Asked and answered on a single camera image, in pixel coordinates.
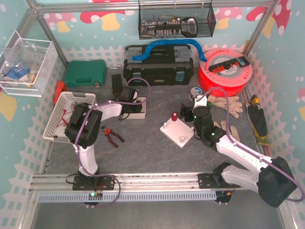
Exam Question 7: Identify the large red spring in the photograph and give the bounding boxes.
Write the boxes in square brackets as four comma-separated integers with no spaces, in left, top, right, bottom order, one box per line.
[171,112,178,122]

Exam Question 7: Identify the white plastic parts bin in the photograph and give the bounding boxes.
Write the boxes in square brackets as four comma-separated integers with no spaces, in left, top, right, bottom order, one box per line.
[126,97,146,119]

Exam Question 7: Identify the orange handled cutting pliers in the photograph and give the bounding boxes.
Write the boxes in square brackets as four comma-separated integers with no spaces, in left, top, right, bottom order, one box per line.
[101,125,125,148]

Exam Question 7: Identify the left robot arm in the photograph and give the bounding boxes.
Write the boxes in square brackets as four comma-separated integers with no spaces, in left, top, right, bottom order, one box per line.
[65,86,145,177]

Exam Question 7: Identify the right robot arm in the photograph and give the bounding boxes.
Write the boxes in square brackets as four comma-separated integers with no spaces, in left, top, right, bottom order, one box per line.
[180,95,298,208]

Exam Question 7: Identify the white knit work glove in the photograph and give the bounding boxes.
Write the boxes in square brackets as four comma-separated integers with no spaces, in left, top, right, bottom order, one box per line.
[207,95,243,118]

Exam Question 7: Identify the black plastic toolbox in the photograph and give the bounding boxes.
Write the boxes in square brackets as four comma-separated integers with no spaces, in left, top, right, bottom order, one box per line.
[123,45,194,86]

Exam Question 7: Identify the green plastic tool case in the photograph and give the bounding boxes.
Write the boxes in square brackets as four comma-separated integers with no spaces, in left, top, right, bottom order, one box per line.
[64,60,107,88]

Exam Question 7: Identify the orange pneumatic tubing reel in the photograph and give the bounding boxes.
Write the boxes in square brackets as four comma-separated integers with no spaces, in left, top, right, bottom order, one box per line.
[197,48,253,97]

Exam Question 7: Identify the yellow black tool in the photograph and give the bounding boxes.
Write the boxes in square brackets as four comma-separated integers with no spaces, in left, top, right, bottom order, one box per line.
[250,95,260,105]

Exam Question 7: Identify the black yellow work glove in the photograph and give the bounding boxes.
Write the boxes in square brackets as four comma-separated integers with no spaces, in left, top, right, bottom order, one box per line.
[247,105,269,146]

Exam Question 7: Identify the white perforated basket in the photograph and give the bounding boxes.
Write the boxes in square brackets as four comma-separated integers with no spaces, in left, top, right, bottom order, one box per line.
[42,91,96,143]

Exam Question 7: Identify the yellow rod in corner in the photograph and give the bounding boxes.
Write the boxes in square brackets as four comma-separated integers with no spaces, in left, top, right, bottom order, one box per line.
[242,40,250,54]

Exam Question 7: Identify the white peg base plate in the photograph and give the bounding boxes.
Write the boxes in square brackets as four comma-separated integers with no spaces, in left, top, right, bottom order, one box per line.
[160,118,194,148]

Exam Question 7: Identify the solder wire spool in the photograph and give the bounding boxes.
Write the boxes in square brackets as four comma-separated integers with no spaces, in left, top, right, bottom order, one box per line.
[189,87,203,101]

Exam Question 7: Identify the blue corrugated hose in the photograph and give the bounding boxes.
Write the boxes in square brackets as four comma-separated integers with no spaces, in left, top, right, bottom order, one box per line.
[132,39,207,63]

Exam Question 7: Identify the orange tool handle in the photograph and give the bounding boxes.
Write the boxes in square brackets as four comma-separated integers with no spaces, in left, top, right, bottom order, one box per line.
[53,81,67,104]

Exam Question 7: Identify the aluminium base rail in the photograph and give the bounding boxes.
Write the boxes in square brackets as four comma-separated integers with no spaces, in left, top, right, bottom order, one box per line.
[30,173,251,191]

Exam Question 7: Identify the black socket rail orange clips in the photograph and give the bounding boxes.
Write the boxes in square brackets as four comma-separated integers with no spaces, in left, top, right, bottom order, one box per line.
[208,56,250,73]

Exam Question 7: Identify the black wire mesh shelf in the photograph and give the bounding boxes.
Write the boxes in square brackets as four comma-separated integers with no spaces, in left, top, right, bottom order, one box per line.
[138,0,216,40]

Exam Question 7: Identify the clear acrylic wall box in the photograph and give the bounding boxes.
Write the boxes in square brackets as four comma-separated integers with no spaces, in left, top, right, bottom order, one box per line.
[0,31,58,97]

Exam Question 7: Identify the grey slotted cable duct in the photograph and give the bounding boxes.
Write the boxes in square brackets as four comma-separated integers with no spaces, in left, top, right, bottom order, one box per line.
[39,190,216,203]

